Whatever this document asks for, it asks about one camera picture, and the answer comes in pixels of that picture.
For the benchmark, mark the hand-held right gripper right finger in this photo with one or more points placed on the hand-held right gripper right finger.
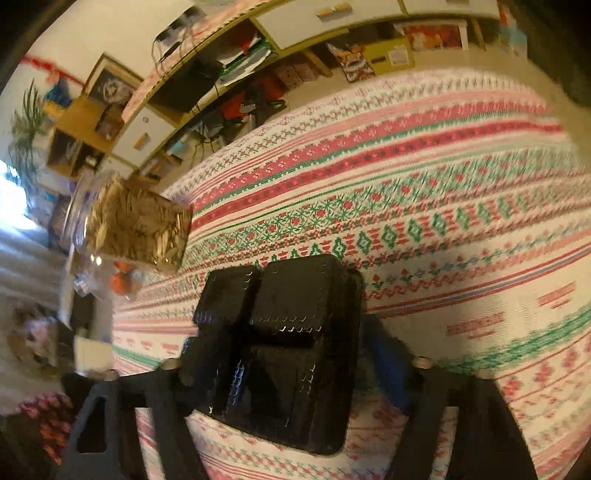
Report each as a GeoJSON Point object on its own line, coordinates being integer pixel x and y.
{"type": "Point", "coordinates": [388, 364]}

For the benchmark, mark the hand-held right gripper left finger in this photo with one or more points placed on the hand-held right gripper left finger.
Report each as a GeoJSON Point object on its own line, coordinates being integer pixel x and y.
{"type": "Point", "coordinates": [157, 381]}

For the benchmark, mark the black plastic tray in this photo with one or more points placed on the black plastic tray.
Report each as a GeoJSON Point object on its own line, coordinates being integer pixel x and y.
{"type": "Point", "coordinates": [286, 346]}

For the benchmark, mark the clear bag of oranges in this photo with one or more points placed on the clear bag of oranges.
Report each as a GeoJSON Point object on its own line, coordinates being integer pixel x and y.
{"type": "Point", "coordinates": [121, 284]}

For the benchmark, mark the clear box of sticks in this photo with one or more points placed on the clear box of sticks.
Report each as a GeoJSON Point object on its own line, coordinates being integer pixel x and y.
{"type": "Point", "coordinates": [138, 226]}

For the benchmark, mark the striped patterned tablecloth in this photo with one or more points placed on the striped patterned tablecloth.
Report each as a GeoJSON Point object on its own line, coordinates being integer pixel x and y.
{"type": "Point", "coordinates": [415, 207]}

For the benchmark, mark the wooden open shelf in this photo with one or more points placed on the wooden open shelf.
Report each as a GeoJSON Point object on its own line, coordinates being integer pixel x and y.
{"type": "Point", "coordinates": [76, 115]}

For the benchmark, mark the green potted plant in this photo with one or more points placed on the green potted plant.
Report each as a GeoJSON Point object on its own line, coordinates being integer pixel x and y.
{"type": "Point", "coordinates": [27, 124]}

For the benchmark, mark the black box on shelf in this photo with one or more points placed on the black box on shelf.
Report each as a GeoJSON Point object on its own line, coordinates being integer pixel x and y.
{"type": "Point", "coordinates": [184, 87]}

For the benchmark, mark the framed picture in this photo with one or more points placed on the framed picture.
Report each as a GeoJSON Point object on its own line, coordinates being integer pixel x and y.
{"type": "Point", "coordinates": [113, 85]}

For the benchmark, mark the printed paper bag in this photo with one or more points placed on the printed paper bag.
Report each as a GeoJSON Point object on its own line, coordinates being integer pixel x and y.
{"type": "Point", "coordinates": [353, 62]}

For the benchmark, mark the yellow cardboard box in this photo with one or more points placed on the yellow cardboard box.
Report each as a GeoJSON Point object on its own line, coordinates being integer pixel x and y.
{"type": "Point", "coordinates": [388, 55]}

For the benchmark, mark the white box with red print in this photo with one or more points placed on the white box with red print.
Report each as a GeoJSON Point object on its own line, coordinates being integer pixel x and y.
{"type": "Point", "coordinates": [434, 36]}

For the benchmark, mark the red hanging decoration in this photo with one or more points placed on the red hanging decoration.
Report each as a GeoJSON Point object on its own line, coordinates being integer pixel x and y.
{"type": "Point", "coordinates": [46, 64]}

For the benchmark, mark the white and wood cabinet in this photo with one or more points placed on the white and wood cabinet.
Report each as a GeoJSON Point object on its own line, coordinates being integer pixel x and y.
{"type": "Point", "coordinates": [295, 23]}

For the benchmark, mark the stack of pale boxes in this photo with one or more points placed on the stack of pale boxes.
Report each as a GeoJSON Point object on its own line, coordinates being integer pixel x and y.
{"type": "Point", "coordinates": [512, 32]}

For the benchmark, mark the white power strip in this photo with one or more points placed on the white power strip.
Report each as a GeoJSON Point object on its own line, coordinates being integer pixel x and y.
{"type": "Point", "coordinates": [182, 21]}

